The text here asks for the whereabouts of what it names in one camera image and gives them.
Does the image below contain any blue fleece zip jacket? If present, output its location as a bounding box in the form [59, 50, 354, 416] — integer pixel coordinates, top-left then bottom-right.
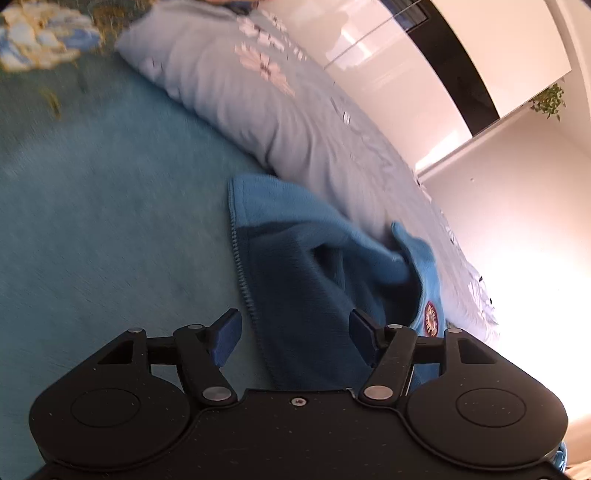
[228, 174, 446, 390]

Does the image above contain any teal floral bed sheet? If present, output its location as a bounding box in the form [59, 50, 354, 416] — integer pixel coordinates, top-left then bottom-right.
[1, 1, 259, 479]

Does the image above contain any white glossy wardrobe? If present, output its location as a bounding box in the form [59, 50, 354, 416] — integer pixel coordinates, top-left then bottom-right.
[263, 1, 571, 172]

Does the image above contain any grey floral quilt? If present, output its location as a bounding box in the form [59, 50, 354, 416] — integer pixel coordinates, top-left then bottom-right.
[115, 1, 497, 340]

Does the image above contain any green hanging plant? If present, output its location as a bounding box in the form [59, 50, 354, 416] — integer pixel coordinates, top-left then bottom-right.
[529, 83, 566, 121]

